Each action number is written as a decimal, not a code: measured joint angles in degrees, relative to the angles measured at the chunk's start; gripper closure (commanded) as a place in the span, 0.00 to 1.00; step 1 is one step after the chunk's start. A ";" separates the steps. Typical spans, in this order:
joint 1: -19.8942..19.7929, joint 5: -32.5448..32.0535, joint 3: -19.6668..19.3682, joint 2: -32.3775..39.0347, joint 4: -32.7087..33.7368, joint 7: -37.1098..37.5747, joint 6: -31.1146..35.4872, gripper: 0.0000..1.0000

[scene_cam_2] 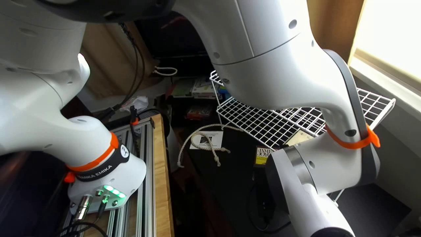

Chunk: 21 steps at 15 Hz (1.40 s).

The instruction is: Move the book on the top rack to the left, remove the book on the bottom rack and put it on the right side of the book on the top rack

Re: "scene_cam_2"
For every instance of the black side table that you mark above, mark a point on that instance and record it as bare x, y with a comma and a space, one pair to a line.
277, 200

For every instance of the white wire two-tier rack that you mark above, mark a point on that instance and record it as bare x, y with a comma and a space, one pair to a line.
275, 128

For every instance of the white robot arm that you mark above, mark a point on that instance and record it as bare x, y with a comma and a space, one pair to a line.
262, 50

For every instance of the aluminium frame rail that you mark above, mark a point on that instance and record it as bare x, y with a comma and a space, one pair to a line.
116, 194

